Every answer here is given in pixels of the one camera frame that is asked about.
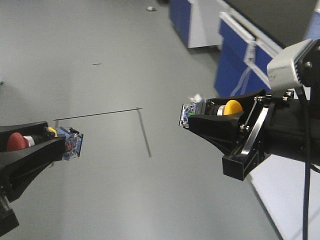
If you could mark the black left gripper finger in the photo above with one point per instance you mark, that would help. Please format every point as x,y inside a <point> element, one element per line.
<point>28,129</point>

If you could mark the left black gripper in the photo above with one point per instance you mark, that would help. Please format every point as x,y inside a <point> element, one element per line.
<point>18,169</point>

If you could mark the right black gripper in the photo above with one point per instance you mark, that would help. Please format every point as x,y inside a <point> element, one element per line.
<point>285,127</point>

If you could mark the yellow mushroom push button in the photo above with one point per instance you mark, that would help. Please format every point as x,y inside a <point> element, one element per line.
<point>210,108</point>

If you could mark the blue lab cabinet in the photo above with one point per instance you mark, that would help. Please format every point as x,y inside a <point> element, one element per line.
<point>250,34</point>

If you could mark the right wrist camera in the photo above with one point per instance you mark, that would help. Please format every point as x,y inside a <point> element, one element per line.
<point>295,66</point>

